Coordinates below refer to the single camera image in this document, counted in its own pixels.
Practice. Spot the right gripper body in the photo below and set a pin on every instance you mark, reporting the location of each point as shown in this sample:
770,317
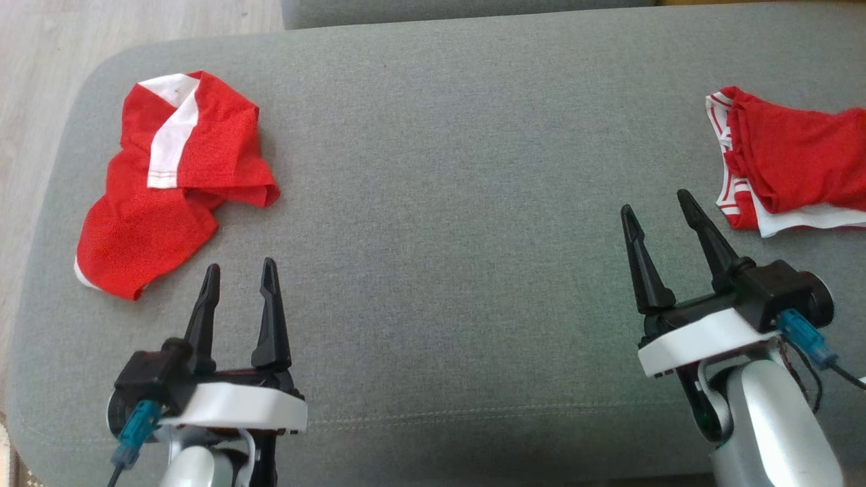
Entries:
697,338

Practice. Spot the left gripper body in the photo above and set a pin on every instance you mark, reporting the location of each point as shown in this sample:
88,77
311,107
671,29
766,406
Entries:
243,406

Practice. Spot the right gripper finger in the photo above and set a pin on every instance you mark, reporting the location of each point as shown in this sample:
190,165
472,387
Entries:
646,284
714,250

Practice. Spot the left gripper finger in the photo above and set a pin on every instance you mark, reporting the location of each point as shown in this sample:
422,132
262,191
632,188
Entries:
203,331
272,331

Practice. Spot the red shorts with white stripe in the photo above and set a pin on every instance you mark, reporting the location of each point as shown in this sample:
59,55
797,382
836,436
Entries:
149,230

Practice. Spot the red basketball jersey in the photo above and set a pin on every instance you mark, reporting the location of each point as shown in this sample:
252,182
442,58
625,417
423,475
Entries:
798,155

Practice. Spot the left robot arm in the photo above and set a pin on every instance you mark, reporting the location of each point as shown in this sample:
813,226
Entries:
196,470

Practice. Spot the grey ottoman cushion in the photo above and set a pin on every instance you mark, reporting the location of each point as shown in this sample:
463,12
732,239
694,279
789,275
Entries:
440,169

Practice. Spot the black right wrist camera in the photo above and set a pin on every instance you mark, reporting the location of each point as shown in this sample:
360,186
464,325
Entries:
785,287

